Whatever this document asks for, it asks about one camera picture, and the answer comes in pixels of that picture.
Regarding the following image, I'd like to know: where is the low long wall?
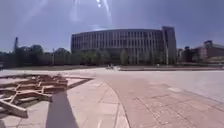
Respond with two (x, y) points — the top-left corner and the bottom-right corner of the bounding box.
(118, 65), (224, 72)

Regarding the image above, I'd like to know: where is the large curved grey building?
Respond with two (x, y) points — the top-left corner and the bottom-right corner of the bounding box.
(70, 26), (178, 66)

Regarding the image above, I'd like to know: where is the wooden beam frame structure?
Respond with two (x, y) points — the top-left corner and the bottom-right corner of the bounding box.
(0, 73), (93, 119)

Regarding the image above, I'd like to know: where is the paved stone plaza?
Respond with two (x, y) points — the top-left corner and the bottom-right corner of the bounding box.
(0, 67), (224, 128)

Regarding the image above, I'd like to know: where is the low brown building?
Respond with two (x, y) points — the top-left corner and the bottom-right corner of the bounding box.
(177, 40), (224, 64)

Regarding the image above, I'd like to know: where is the row of trees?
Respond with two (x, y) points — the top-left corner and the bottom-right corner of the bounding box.
(0, 37), (168, 69)

